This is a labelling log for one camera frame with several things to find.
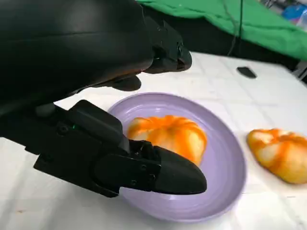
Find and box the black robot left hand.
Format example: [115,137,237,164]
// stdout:
[0,0,208,198]

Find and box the orange and white bread roll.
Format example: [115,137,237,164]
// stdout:
[126,115,208,166]
[247,128,307,184]

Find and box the lilac plate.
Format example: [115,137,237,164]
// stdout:
[106,92,248,222]

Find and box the green cloth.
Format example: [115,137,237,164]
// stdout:
[135,0,307,60]

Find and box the blue background clutter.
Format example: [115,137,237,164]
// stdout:
[282,0,307,27]

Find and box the thin dark cable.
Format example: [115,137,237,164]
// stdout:
[222,0,238,57]
[238,0,245,39]

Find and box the black table cable grommet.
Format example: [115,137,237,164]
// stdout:
[236,66,258,80]

